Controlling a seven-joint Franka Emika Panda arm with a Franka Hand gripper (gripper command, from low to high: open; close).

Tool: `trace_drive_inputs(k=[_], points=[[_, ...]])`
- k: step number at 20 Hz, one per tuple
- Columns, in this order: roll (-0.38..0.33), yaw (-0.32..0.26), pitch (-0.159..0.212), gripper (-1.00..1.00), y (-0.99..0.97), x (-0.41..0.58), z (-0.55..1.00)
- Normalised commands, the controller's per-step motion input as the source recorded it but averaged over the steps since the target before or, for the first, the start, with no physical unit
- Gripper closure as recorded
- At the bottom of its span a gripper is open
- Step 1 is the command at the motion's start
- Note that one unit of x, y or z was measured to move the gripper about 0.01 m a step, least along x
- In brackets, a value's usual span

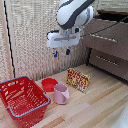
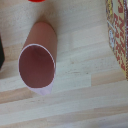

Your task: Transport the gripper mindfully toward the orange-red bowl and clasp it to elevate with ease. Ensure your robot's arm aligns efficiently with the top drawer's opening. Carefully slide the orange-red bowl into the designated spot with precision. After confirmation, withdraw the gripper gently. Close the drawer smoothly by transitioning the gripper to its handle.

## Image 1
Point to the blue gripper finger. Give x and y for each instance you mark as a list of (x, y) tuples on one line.
[(68, 51), (55, 53)]

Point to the pink mug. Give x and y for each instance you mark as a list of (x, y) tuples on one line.
[(60, 95)]

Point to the woven beige screen panel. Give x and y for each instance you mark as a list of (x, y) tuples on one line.
[(30, 36)]

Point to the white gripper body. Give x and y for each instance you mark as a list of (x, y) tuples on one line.
[(63, 40)]

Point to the red plate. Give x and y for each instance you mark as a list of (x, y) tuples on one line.
[(49, 84)]

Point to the brown wooden dresser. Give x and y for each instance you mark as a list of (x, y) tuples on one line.
[(110, 48)]

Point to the red plastic shopping basket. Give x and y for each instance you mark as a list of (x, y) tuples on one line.
[(23, 100)]

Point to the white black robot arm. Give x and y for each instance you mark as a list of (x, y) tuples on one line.
[(71, 13)]

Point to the yellow red snack box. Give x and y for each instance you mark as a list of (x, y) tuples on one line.
[(78, 80)]

